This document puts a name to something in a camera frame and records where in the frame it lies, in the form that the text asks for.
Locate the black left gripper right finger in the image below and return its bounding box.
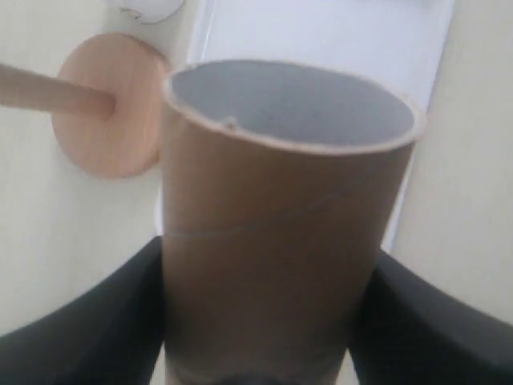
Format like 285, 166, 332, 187
349, 253, 512, 384

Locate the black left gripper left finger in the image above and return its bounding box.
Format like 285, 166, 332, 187
1, 237, 164, 384

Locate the brown cardboard tube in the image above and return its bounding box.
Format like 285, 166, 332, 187
161, 59, 426, 384

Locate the patterned white paper towel roll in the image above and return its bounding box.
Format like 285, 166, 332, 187
106, 0, 184, 24

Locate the wooden paper towel holder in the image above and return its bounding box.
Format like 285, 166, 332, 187
1, 33, 170, 178

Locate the white rectangular plastic tray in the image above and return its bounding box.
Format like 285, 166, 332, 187
156, 1, 454, 242

